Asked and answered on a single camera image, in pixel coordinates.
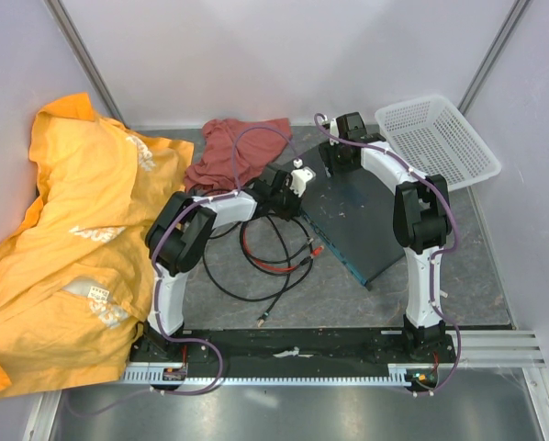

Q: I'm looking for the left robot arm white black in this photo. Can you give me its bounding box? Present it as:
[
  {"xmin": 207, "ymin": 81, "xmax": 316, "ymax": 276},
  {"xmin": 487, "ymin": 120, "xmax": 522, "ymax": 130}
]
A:
[{"xmin": 144, "ymin": 164, "xmax": 315, "ymax": 361}]

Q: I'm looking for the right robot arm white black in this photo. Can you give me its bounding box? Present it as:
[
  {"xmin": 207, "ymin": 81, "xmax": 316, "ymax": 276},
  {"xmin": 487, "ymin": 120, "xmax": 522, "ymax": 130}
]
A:
[{"xmin": 314, "ymin": 112, "xmax": 452, "ymax": 362}]

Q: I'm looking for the red cloth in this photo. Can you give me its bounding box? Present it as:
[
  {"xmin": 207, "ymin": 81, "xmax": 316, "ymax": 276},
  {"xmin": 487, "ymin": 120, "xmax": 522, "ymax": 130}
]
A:
[{"xmin": 185, "ymin": 118, "xmax": 292, "ymax": 191}]

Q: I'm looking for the white plastic basket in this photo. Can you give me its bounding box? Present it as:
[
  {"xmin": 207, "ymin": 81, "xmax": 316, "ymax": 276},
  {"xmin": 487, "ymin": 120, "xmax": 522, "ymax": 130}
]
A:
[{"xmin": 375, "ymin": 95, "xmax": 501, "ymax": 191}]

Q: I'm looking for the orange cloth bag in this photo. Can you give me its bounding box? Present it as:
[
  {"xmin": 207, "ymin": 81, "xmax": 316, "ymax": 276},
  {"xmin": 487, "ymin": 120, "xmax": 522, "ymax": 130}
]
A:
[{"xmin": 0, "ymin": 93, "xmax": 194, "ymax": 399}]

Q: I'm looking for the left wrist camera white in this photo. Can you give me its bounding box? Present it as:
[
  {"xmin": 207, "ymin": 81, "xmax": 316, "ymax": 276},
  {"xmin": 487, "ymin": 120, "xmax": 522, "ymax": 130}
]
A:
[{"xmin": 289, "ymin": 167, "xmax": 316, "ymax": 198}]

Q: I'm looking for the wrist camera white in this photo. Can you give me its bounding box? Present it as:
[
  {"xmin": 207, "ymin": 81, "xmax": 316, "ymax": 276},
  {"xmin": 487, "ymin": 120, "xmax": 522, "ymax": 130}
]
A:
[
  {"xmin": 289, "ymin": 167, "xmax": 316, "ymax": 198},
  {"xmin": 328, "ymin": 119, "xmax": 342, "ymax": 145}
]

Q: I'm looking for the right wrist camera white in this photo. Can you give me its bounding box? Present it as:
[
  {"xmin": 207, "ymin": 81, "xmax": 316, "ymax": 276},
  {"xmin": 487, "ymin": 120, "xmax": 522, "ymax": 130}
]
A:
[{"xmin": 328, "ymin": 119, "xmax": 342, "ymax": 145}]

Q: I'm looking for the black ethernet cable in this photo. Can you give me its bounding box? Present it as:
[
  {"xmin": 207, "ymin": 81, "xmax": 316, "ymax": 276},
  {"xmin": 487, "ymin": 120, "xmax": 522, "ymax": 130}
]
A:
[{"xmin": 240, "ymin": 213, "xmax": 315, "ymax": 277}]

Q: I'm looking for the dark network switch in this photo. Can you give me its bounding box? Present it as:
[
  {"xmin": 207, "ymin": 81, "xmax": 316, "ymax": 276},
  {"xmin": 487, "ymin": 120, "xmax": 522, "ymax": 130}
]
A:
[{"xmin": 281, "ymin": 145, "xmax": 404, "ymax": 289}]

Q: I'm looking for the red ethernet cable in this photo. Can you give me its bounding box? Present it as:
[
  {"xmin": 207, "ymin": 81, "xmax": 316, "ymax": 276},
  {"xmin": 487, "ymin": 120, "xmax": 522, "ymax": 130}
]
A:
[{"xmin": 241, "ymin": 220, "xmax": 326, "ymax": 275}]

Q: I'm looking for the black braided cable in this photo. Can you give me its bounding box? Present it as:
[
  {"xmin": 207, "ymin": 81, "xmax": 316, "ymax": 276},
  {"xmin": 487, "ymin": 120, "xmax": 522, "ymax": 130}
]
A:
[{"xmin": 186, "ymin": 186, "xmax": 315, "ymax": 328}]

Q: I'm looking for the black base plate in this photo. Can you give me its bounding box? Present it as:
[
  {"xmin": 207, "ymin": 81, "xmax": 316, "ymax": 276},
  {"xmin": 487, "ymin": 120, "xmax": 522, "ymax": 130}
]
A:
[{"xmin": 127, "ymin": 325, "xmax": 459, "ymax": 380}]

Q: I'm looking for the white cable duct rail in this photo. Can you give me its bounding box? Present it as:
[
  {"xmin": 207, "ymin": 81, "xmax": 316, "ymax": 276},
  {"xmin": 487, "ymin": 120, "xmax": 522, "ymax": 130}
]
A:
[{"xmin": 118, "ymin": 362, "xmax": 437, "ymax": 387}]

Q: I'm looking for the aluminium frame rail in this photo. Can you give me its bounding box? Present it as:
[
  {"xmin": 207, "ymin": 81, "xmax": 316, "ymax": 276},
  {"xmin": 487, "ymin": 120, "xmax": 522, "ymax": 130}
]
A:
[{"xmin": 459, "ymin": 330, "xmax": 545, "ymax": 368}]

